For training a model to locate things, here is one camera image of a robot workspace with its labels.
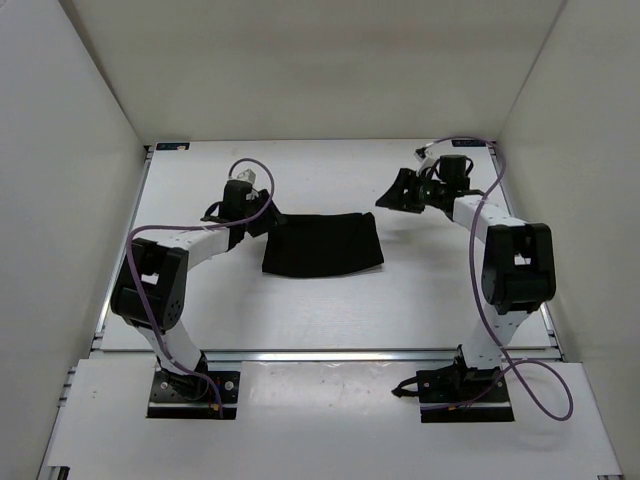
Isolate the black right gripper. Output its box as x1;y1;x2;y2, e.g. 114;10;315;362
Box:
375;170;444;216

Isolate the black skirt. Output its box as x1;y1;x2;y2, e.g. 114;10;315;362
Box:
262;212;384;279

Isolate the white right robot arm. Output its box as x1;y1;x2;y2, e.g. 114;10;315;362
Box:
376;155;556;401

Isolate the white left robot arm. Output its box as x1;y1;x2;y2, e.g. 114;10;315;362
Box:
110;180;284;398

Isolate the dark sticker far right corner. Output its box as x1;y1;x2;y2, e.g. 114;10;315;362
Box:
451;139;486;148

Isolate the dark sticker corner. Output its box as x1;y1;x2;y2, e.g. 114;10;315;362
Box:
451;139;486;148
155;142;190;151

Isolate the dark sticker far left corner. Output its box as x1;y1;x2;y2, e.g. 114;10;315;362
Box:
155;142;190;151

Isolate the white front cover board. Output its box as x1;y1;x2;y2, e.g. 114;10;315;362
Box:
48;358;621;479

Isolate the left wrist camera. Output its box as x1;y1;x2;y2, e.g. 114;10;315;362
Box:
227;168;256;192

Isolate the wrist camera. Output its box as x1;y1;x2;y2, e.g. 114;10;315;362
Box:
227;168;256;192
414;143;436;176

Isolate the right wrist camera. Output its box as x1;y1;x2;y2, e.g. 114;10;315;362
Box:
414;143;436;176

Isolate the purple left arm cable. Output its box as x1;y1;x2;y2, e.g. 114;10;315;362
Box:
125;158;276;419

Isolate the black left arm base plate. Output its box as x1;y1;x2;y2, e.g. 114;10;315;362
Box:
146;365;241;420

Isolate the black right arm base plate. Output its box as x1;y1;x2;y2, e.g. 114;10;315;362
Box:
391;360;515;424

